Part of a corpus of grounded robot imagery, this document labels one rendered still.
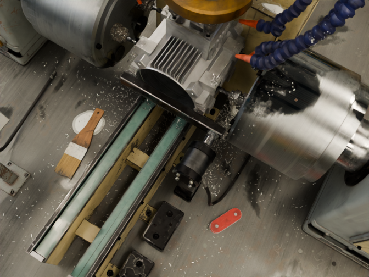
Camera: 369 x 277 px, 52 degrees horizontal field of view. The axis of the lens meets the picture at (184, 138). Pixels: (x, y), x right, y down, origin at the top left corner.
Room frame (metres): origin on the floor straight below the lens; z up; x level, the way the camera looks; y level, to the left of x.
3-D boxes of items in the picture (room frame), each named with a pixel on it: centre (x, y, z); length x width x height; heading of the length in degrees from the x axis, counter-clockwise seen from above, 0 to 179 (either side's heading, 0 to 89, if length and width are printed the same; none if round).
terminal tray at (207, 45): (0.52, 0.01, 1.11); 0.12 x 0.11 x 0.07; 159
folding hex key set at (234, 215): (0.18, -0.14, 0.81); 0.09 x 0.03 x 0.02; 132
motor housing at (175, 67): (0.48, 0.02, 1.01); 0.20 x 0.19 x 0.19; 159
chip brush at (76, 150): (0.31, 0.26, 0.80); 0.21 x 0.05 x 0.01; 166
